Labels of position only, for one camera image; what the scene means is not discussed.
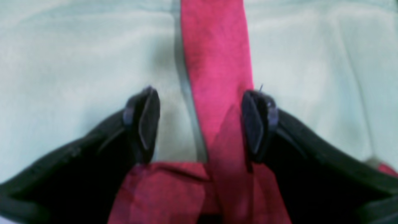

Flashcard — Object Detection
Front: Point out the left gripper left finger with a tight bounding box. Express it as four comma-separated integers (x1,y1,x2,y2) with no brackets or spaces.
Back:
1,86,160,224

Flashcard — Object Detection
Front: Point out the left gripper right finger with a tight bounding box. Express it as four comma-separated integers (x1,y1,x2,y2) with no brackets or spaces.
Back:
242,90,398,224

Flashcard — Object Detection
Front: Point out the red long-sleeve T-shirt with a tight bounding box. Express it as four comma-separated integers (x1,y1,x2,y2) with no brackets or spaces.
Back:
107,0,398,224

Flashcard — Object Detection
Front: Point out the green table cloth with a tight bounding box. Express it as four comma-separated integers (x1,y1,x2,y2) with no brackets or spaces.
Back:
0,0,397,182

